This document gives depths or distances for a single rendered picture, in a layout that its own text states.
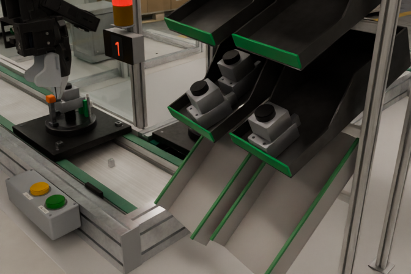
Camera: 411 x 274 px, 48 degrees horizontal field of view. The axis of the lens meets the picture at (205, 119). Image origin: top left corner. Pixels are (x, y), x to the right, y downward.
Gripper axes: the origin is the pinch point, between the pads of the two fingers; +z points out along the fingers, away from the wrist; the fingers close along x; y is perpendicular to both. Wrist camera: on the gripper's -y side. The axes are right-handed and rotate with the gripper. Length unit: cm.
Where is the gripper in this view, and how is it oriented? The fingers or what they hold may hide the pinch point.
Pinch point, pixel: (60, 90)
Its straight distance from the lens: 87.8
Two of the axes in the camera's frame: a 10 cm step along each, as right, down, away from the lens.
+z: 0.0, 9.1, 4.2
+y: -7.0, 3.0, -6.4
